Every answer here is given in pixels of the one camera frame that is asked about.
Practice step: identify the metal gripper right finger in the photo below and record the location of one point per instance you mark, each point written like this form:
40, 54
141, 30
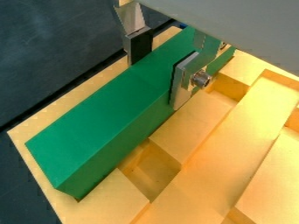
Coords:
188, 73

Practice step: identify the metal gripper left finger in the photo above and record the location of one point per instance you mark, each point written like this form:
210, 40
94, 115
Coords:
136, 34

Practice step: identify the green rectangular bar block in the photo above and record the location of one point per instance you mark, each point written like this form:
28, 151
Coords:
80, 147

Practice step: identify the yellow slotted board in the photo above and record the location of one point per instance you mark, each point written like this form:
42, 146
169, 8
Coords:
218, 165

